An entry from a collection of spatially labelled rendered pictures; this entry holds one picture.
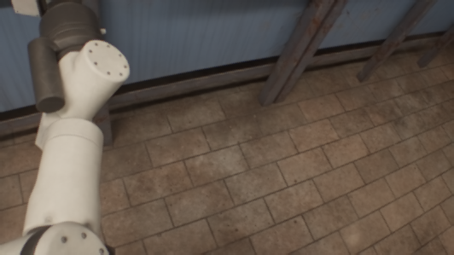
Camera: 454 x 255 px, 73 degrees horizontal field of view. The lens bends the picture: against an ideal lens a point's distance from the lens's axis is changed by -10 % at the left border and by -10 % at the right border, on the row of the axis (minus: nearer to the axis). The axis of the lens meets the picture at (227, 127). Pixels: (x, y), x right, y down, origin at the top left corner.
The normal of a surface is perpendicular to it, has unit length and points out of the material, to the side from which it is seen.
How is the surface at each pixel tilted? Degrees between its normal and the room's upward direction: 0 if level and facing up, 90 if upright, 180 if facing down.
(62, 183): 22
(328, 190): 0
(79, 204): 36
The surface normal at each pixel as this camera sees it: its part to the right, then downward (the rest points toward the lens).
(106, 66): 0.70, -0.54
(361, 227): 0.23, -0.49
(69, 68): -0.59, -0.07
